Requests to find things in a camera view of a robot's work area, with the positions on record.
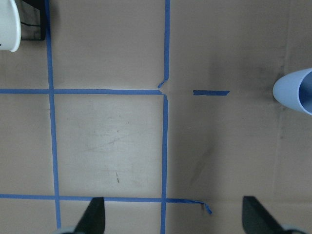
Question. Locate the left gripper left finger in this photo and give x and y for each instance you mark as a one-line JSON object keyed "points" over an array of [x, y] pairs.
{"points": [[93, 219]]}

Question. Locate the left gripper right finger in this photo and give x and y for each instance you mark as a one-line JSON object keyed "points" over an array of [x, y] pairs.
{"points": [[257, 220]]}

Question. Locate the light blue cup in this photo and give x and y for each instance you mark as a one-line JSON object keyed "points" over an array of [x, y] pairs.
{"points": [[294, 91]]}

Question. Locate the white mug on rack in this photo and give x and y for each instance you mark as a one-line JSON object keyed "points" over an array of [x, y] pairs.
{"points": [[10, 28]]}

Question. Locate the black wire rack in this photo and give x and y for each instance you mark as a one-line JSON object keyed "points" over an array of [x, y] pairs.
{"points": [[33, 19]]}

